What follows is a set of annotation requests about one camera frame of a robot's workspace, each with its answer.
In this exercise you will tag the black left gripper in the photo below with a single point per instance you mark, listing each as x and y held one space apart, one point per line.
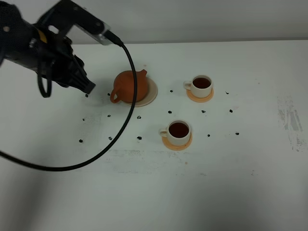
66 69

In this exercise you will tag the brown clay teapot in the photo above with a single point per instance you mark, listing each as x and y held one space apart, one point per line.
124 87

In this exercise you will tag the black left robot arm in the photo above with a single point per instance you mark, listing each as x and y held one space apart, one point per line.
12 31

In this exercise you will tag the beige round teapot coaster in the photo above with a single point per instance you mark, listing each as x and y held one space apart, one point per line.
151 94

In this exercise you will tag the orange coaster near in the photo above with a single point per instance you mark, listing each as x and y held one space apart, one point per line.
176 148

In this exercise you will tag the orange coaster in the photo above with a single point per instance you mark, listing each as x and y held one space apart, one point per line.
200 100
176 148

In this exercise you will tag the white teacup near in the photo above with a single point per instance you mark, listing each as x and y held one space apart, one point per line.
177 132

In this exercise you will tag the white teacup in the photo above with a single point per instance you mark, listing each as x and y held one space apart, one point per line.
200 86
177 132

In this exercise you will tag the white teacup far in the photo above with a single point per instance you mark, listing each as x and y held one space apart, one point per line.
200 86

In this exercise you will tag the orange coaster far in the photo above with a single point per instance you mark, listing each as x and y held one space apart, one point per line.
200 100

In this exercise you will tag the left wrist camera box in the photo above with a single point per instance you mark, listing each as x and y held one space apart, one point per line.
66 14

